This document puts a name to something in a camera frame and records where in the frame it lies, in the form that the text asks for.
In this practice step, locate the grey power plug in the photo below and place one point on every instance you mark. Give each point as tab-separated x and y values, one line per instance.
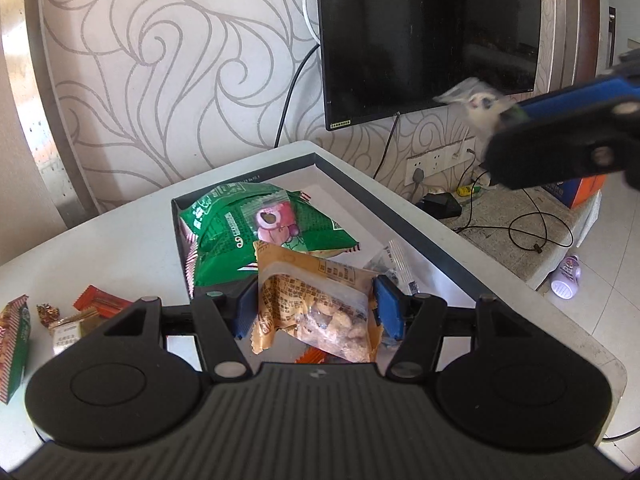
418	176

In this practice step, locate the yellow green small item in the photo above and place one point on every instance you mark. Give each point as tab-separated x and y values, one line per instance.
467	191

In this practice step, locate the orange nut packet clear window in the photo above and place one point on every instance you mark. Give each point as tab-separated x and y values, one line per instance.
310	305

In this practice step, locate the red snack packet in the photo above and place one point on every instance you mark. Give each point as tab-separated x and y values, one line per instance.
102	302

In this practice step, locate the small clear packet dark candy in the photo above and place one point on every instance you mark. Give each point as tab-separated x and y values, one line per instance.
392	265

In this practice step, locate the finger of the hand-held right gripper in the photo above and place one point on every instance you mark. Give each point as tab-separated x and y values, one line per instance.
550	150
627	67

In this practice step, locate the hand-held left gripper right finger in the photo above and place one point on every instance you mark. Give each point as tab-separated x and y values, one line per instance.
389	307

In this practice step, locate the clear packet with pink print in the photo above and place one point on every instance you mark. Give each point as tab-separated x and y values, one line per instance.
272	225

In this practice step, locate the green snack bag red print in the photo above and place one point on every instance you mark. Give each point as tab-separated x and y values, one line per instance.
12	350

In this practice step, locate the beige packet with white label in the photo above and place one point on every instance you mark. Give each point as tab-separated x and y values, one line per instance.
70	332

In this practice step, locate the white wall socket plate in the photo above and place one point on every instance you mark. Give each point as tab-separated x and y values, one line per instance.
440	162

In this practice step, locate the clear packet with white candy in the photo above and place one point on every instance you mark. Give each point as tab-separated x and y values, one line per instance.
480	105

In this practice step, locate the orange blue box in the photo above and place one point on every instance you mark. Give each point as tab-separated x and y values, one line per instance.
575	190

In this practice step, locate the purple white bottle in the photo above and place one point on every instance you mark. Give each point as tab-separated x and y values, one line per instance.
567	277

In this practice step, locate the green snack bag with barcode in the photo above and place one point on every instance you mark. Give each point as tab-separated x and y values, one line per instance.
220	240

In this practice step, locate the grey box with white inside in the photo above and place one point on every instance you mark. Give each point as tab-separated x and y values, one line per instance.
380	220

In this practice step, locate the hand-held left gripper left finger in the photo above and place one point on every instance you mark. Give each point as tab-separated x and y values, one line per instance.
245	310

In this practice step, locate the black television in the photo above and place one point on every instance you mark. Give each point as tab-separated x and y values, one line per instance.
425	35

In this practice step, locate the orange snack packet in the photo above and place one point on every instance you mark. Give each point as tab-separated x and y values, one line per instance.
312	356

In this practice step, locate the black power adapter box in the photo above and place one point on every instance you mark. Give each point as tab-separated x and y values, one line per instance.
442	205

